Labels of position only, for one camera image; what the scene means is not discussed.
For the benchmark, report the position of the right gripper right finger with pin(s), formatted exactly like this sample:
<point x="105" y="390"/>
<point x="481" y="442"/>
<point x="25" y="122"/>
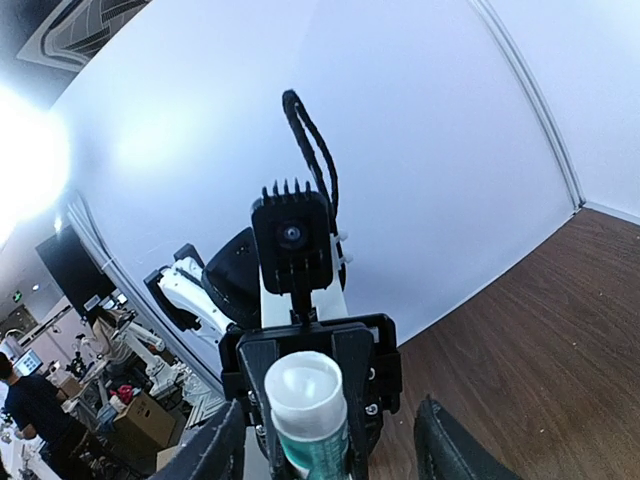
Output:
<point x="446" y="450"/>

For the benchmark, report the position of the cardboard box in background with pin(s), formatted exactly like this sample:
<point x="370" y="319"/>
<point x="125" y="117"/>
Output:
<point x="144" y="424"/>

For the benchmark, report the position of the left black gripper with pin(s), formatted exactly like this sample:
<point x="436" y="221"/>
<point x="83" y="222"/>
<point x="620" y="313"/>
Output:
<point x="365" y="349"/>

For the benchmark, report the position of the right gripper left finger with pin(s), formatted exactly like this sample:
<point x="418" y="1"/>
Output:
<point x="216" y="451"/>

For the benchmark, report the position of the seated person in background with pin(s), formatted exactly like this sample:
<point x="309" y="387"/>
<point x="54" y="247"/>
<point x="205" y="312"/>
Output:
<point x="103" y="323"/>

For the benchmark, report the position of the green white glue stick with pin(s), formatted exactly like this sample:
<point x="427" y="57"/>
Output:
<point x="309" y="412"/>

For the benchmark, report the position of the person in dark shirt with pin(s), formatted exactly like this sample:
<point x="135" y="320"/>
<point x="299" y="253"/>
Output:
<point x="34" y="404"/>

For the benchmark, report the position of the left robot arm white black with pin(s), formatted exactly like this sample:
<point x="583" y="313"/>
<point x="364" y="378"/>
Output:
<point x="225" y="292"/>

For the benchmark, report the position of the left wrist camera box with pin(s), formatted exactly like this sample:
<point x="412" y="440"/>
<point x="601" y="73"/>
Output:
<point x="295" y="245"/>

